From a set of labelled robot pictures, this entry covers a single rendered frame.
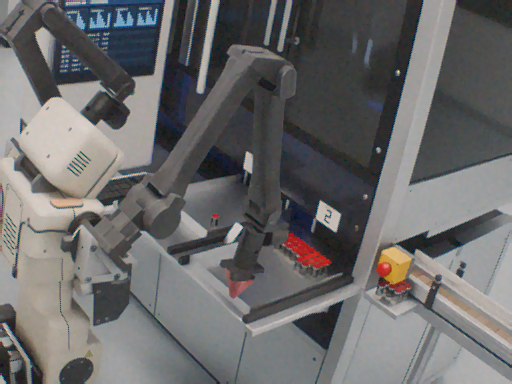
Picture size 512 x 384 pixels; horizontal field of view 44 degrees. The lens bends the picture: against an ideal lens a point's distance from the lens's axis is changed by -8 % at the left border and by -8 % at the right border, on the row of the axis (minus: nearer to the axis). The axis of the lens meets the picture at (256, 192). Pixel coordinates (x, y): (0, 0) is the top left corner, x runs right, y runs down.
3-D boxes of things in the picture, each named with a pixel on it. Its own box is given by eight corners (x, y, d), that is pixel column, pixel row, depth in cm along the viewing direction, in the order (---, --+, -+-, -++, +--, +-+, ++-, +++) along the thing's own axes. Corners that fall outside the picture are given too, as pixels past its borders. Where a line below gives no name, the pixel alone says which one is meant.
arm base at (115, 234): (78, 221, 134) (105, 252, 126) (106, 195, 136) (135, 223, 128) (98, 244, 140) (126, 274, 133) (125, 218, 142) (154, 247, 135)
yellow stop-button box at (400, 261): (390, 265, 189) (397, 244, 186) (408, 278, 184) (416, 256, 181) (373, 272, 184) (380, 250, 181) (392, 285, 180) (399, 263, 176)
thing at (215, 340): (192, 182, 423) (214, 47, 383) (450, 378, 292) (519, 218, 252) (48, 213, 360) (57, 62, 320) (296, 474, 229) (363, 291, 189)
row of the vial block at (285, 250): (277, 248, 202) (280, 235, 200) (318, 279, 191) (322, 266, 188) (271, 249, 200) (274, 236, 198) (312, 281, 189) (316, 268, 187)
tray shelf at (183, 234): (230, 180, 240) (231, 175, 240) (375, 285, 196) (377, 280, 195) (112, 206, 210) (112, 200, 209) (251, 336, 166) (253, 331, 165)
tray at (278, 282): (280, 238, 208) (282, 228, 206) (339, 282, 191) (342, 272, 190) (188, 265, 186) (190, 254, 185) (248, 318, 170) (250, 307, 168)
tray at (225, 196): (240, 182, 237) (242, 173, 235) (290, 217, 220) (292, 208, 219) (157, 200, 215) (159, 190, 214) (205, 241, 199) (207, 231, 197)
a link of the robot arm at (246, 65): (235, 26, 134) (267, 42, 128) (269, 53, 145) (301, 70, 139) (116, 209, 138) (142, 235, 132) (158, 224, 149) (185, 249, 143)
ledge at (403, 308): (393, 283, 199) (394, 278, 198) (424, 305, 191) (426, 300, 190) (363, 297, 190) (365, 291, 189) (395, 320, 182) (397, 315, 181)
